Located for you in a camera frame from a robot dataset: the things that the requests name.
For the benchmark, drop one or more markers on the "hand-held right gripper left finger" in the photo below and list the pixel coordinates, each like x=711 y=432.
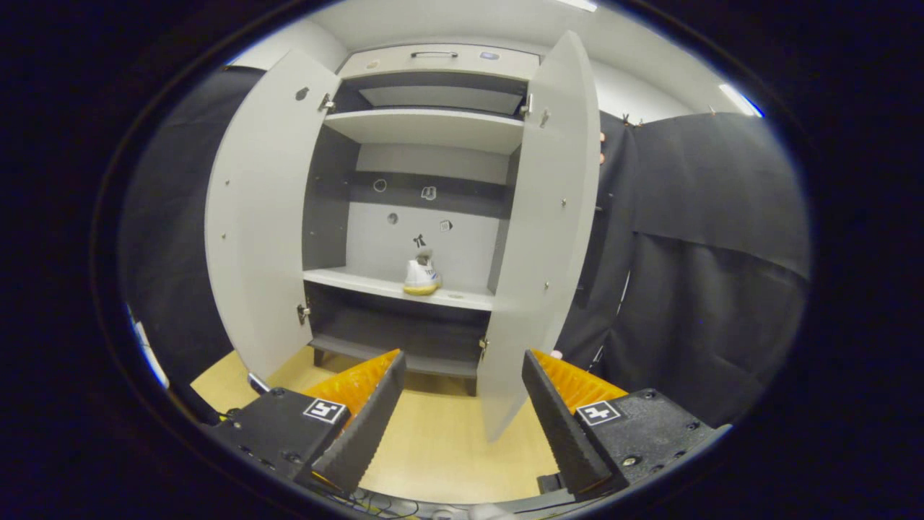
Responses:
x=364 y=426

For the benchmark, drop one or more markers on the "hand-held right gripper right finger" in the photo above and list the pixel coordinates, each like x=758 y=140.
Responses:
x=563 y=430

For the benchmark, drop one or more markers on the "grey shoe cabinet door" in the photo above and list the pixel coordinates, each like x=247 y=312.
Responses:
x=263 y=217
x=538 y=274

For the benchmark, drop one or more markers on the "white canvas shoe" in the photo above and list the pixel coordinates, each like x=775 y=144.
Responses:
x=422 y=278

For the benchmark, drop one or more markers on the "grey shoe cabinet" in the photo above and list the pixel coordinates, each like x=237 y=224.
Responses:
x=426 y=130

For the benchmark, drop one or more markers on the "grey cabinet drawer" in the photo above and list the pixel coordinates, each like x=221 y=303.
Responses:
x=382 y=66

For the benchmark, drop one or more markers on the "black backdrop cloth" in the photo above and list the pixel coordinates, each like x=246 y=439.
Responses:
x=707 y=289

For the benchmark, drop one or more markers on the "small ceiling light panel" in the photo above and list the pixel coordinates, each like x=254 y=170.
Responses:
x=740 y=101

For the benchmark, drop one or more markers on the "large ceiling light panel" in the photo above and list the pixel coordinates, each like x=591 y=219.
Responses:
x=577 y=4

